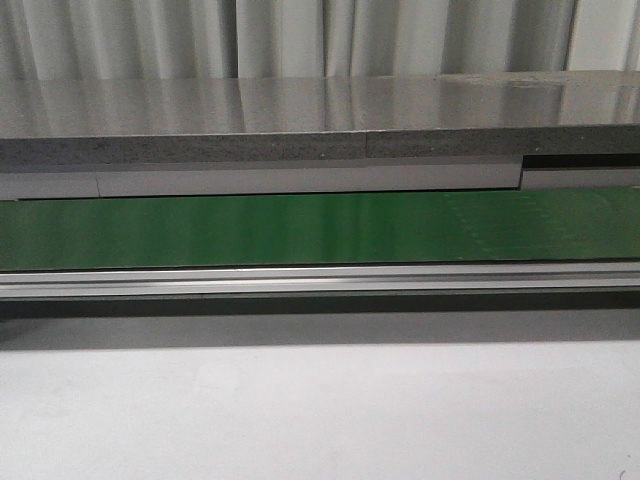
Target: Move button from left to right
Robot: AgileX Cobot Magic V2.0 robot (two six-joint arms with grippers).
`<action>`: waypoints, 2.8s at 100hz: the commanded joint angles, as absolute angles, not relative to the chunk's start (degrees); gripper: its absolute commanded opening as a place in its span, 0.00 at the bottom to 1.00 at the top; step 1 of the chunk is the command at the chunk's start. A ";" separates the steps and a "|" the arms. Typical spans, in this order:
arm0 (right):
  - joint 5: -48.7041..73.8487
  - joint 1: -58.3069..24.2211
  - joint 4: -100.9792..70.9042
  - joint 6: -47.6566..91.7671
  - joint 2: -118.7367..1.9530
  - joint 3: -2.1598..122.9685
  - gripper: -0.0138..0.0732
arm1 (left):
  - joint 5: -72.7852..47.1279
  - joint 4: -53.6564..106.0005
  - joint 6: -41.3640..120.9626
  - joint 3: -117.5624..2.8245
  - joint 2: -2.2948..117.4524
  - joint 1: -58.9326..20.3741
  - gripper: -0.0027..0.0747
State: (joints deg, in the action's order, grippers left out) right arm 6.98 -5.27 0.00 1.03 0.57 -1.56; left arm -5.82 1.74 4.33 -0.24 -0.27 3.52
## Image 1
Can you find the green conveyor belt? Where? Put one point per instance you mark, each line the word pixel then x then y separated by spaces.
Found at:
pixel 341 228

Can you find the grey stone counter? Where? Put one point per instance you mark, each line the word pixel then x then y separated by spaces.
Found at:
pixel 135 122

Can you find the white pleated curtain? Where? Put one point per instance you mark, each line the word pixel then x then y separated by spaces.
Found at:
pixel 49 40

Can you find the grey conveyor back rail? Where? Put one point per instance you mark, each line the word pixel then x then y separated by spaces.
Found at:
pixel 317 176

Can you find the aluminium conveyor front rail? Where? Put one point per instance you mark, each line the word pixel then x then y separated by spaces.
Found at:
pixel 292 280

